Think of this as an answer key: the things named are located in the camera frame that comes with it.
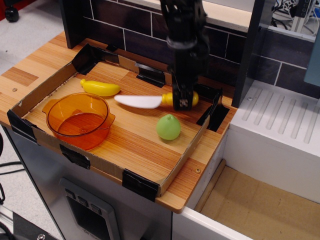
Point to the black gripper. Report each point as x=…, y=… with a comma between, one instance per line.
x=186, y=20

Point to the yellow handled white toy knife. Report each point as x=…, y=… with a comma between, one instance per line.
x=154, y=101

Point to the orange transparent plastic pot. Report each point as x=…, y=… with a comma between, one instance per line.
x=80, y=119

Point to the green toy pear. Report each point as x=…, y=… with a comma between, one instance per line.
x=168, y=127

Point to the yellow toy banana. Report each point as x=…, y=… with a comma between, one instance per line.
x=100, y=88

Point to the white toy sink unit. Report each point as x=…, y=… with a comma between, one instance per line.
x=263, y=181

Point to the grey toy oven front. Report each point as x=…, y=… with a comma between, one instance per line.
x=94, y=216

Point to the dark grey vertical post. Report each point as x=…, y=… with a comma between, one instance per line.
x=260, y=21

